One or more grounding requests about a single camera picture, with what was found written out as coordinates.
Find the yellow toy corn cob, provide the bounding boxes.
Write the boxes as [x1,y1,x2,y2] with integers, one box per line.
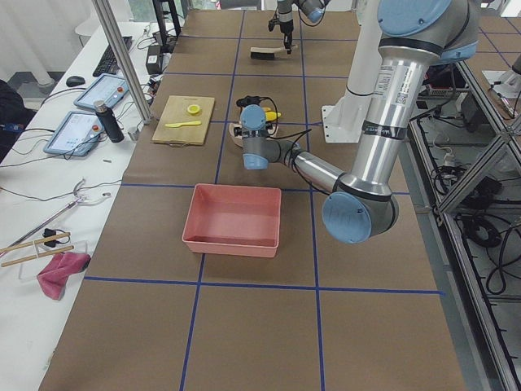
[261,107,282,122]

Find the black water bottle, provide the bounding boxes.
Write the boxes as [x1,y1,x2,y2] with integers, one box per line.
[94,100,125,143]

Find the black keyboard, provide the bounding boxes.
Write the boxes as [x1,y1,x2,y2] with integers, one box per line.
[92,46,119,77]

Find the beige plastic dustpan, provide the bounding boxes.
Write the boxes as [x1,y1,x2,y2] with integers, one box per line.
[228,122,278,147]

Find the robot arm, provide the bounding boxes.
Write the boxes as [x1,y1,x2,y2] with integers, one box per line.
[237,1,480,244]
[268,0,329,54]

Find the teach pendant tablet far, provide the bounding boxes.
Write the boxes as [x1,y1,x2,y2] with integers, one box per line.
[73,73,129,111]

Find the wooden sticks acrylic stand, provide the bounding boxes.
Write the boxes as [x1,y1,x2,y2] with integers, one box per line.
[1,231,89,282]

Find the yellow plastic knife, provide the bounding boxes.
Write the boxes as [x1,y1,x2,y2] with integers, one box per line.
[164,121,202,129]

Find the pink cloth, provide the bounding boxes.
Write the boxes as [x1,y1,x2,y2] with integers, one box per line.
[37,252,91,301]

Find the bamboo cutting board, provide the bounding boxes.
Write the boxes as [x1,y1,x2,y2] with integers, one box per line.
[151,95,215,146]

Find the teach pendant tablet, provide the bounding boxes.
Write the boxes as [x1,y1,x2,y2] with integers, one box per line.
[43,111,104,157]
[73,73,129,111]

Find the aluminium frame post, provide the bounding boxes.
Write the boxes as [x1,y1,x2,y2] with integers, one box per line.
[92,0,152,125]

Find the toy lemon slice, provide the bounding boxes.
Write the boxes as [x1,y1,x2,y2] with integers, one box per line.
[186,103,202,115]

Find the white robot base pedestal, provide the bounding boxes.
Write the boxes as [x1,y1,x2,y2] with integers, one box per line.
[322,104,364,143]

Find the teach pendant tablet near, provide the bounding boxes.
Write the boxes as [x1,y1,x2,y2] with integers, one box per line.
[43,111,104,157]

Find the black computer mouse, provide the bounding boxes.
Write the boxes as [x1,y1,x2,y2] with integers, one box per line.
[66,76,85,88]

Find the beige hand brush black bristles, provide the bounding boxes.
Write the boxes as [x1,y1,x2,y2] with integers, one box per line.
[250,45,298,60]

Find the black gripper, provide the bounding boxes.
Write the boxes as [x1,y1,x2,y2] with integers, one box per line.
[268,11,294,55]
[236,95,265,108]

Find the metal reacher tongs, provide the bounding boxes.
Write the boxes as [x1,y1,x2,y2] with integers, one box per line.
[1,179,121,254]

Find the pink plastic bin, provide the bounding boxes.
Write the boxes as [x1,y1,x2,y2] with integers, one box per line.
[182,183,282,258]

